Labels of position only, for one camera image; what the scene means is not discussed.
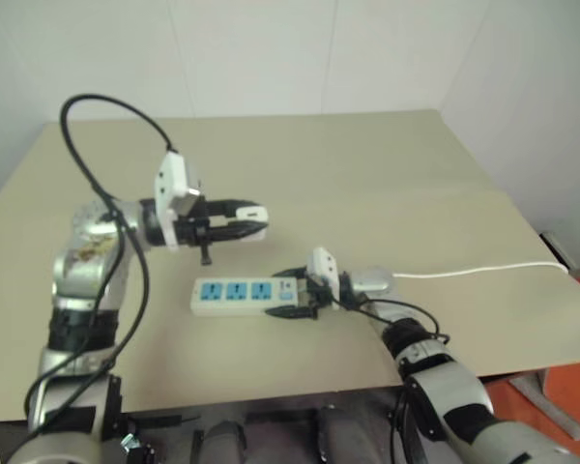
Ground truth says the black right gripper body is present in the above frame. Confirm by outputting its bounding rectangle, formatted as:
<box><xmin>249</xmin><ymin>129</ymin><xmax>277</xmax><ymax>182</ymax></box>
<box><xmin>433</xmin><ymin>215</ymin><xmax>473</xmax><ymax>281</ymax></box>
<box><xmin>296</xmin><ymin>275</ymin><xmax>334</xmax><ymax>321</ymax></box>

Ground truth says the grey metal bar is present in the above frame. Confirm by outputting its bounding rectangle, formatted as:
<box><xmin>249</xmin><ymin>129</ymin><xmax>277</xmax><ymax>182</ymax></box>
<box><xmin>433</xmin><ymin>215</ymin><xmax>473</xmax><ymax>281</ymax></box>
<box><xmin>507</xmin><ymin>369</ymin><xmax>580</xmax><ymax>443</ymax></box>

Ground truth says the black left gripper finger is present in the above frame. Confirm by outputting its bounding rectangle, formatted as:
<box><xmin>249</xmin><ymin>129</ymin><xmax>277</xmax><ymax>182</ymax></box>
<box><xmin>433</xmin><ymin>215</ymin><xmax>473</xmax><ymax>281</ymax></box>
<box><xmin>206</xmin><ymin>197</ymin><xmax>263</xmax><ymax>218</ymax></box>
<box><xmin>210</xmin><ymin>220</ymin><xmax>268</xmax><ymax>244</ymax></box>

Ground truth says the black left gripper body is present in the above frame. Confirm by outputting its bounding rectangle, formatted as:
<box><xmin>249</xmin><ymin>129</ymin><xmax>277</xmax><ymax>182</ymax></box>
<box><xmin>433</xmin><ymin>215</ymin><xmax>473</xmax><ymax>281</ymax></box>
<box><xmin>173</xmin><ymin>196</ymin><xmax>215</xmax><ymax>268</ymax></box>

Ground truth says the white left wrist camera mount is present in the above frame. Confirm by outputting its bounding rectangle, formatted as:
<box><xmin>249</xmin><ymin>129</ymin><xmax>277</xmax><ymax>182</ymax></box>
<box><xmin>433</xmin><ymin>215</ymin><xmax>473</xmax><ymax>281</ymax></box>
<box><xmin>154</xmin><ymin>151</ymin><xmax>207</xmax><ymax>254</ymax></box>

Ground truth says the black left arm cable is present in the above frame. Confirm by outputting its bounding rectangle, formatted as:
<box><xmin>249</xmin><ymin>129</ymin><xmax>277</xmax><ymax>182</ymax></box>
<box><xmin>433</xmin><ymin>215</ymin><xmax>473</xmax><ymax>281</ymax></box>
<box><xmin>24</xmin><ymin>94</ymin><xmax>181</xmax><ymax>422</ymax></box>

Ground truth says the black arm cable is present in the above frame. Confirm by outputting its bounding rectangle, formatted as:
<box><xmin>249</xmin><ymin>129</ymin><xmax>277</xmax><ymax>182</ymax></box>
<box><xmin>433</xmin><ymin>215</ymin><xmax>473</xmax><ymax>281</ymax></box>
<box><xmin>335</xmin><ymin>295</ymin><xmax>452</xmax><ymax>464</ymax></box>
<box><xmin>24</xmin><ymin>94</ymin><xmax>181</xmax><ymax>422</ymax></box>

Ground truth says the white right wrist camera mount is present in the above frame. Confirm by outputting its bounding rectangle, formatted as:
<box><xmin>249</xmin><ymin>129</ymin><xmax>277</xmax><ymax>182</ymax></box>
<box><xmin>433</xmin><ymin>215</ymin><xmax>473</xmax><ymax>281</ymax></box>
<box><xmin>304</xmin><ymin>246</ymin><xmax>342</xmax><ymax>304</ymax></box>

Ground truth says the white charger plug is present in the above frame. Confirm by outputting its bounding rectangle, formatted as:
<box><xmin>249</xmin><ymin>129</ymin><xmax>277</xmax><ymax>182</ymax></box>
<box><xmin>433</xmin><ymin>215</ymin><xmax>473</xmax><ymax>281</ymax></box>
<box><xmin>234</xmin><ymin>204</ymin><xmax>271</xmax><ymax>242</ymax></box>

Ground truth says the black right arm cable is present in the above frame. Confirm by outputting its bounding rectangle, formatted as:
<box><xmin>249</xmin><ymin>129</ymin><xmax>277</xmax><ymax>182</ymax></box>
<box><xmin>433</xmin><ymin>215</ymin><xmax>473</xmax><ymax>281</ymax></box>
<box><xmin>335</xmin><ymin>295</ymin><xmax>452</xmax><ymax>464</ymax></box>

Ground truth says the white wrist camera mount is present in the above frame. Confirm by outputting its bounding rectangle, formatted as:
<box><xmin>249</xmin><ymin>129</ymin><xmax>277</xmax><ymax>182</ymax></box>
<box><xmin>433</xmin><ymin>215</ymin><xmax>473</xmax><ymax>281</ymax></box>
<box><xmin>304</xmin><ymin>246</ymin><xmax>342</xmax><ymax>304</ymax></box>
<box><xmin>154</xmin><ymin>151</ymin><xmax>207</xmax><ymax>254</ymax></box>

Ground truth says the white blue power strip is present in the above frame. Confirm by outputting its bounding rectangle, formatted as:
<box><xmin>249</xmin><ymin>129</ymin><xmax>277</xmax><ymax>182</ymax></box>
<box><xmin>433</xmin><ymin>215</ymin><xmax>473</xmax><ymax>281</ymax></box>
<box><xmin>189</xmin><ymin>275</ymin><xmax>304</xmax><ymax>318</ymax></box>

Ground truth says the white power strip cord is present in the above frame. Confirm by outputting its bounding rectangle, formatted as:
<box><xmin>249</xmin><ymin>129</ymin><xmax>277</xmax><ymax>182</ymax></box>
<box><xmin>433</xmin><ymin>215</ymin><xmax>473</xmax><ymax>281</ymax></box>
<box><xmin>391</xmin><ymin>261</ymin><xmax>571</xmax><ymax>280</ymax></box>

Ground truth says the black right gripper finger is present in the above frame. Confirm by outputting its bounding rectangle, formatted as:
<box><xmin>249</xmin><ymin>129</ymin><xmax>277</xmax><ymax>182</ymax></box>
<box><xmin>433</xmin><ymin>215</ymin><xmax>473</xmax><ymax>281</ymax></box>
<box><xmin>265</xmin><ymin>304</ymin><xmax>319</xmax><ymax>321</ymax></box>
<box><xmin>271</xmin><ymin>265</ymin><xmax>310</xmax><ymax>282</ymax></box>

